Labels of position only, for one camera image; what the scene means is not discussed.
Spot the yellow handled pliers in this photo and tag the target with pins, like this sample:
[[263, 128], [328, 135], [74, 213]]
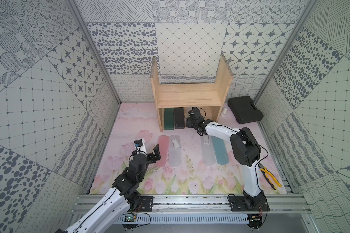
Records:
[[269, 177]]

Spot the aluminium mounting rail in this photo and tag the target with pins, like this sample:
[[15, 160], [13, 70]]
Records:
[[279, 203]]

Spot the wooden shelf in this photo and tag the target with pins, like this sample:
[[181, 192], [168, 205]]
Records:
[[210, 96]]

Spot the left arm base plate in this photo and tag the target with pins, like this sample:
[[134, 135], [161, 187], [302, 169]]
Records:
[[140, 203]]

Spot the black pencil case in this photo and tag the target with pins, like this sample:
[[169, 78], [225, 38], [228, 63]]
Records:
[[179, 118]]

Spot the white slotted cable duct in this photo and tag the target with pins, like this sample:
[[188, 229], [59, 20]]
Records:
[[185, 219]]

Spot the teal pencil case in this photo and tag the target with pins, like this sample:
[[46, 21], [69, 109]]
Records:
[[220, 151]]

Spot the dark green pencil case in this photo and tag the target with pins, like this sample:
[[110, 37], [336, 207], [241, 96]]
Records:
[[169, 119]]

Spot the small white roll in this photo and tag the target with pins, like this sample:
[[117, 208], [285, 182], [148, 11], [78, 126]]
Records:
[[224, 111]]

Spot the pink pencil case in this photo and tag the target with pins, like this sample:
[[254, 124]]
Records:
[[163, 142]]

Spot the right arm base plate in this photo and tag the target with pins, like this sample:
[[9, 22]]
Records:
[[242, 204]]

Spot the black plastic tool case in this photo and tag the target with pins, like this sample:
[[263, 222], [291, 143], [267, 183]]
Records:
[[244, 110]]

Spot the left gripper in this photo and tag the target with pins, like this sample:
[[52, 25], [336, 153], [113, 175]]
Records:
[[151, 157]]

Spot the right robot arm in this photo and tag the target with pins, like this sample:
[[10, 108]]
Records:
[[245, 148]]

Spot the clear white pencil case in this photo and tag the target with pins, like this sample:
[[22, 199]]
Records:
[[174, 151]]

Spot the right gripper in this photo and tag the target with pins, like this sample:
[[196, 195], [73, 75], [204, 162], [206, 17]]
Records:
[[188, 122]]

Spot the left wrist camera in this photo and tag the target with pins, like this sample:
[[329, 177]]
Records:
[[140, 146]]

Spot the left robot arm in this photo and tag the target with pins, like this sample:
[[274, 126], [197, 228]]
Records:
[[121, 197]]

